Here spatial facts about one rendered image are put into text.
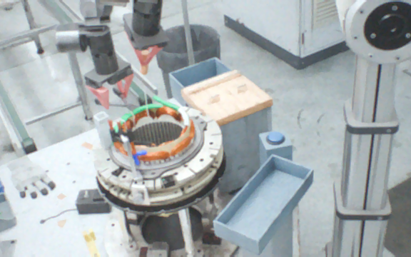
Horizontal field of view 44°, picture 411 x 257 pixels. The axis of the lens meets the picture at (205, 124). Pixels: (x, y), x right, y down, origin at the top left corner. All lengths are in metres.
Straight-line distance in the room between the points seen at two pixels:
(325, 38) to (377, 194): 2.51
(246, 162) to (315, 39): 2.23
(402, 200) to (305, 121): 0.81
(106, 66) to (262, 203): 0.48
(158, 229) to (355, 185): 0.56
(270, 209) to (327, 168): 1.69
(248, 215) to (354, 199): 0.28
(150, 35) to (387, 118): 0.53
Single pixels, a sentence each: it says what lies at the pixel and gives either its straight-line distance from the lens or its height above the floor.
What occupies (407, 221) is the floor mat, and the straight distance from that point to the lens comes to 2.59.
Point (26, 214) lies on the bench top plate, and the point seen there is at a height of 0.78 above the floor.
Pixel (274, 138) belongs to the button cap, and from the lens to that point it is 1.32.
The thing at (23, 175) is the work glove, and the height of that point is 0.80.
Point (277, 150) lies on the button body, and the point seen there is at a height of 1.02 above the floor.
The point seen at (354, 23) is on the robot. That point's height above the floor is 1.44.
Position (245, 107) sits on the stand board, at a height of 1.06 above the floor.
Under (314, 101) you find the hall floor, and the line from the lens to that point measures 3.34.
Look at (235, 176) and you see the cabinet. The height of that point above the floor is 0.84.
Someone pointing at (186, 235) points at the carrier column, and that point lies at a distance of 1.29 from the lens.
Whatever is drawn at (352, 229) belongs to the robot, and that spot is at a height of 0.86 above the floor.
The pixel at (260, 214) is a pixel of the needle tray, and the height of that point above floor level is 1.03.
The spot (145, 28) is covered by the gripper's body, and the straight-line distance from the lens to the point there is 1.03.
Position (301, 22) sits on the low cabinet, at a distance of 3.51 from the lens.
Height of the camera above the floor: 1.85
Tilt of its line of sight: 36 degrees down
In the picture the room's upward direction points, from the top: 7 degrees counter-clockwise
